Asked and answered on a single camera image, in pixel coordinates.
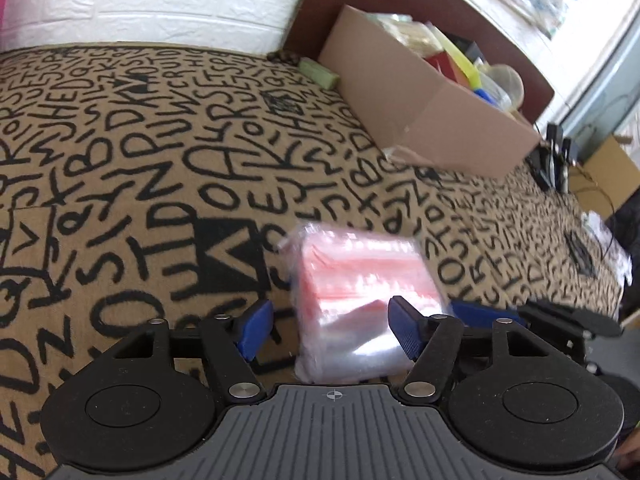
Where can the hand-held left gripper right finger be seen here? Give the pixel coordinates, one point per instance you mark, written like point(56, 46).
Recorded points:
point(405, 331)

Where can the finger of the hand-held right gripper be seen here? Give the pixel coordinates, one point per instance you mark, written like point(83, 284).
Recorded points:
point(560, 316)

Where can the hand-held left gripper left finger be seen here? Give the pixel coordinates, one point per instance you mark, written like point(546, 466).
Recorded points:
point(257, 324)

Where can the clear zip bag pack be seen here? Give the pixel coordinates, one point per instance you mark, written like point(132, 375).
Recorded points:
point(350, 280)

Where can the brown cardboard box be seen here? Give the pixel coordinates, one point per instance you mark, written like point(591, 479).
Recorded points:
point(400, 95)

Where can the yellow medicine box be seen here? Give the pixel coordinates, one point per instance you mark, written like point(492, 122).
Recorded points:
point(462, 60)

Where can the open cardboard carton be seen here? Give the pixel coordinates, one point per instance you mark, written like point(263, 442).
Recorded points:
point(610, 165)

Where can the letter print mat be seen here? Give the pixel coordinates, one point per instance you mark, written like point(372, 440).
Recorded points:
point(150, 160)

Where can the small blue item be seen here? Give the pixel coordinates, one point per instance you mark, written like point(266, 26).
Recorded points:
point(485, 96)

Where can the small green box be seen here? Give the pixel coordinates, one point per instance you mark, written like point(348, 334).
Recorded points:
point(320, 72)

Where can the red box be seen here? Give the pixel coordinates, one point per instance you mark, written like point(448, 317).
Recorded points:
point(447, 67)

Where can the small black item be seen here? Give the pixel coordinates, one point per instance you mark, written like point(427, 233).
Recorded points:
point(473, 51)

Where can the cotton swab bag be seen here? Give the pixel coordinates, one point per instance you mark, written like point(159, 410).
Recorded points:
point(410, 35)

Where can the dark brown headboard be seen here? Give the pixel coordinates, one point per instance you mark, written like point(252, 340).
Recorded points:
point(320, 5)

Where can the pink thermos bottle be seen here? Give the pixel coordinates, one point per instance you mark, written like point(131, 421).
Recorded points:
point(2, 5)

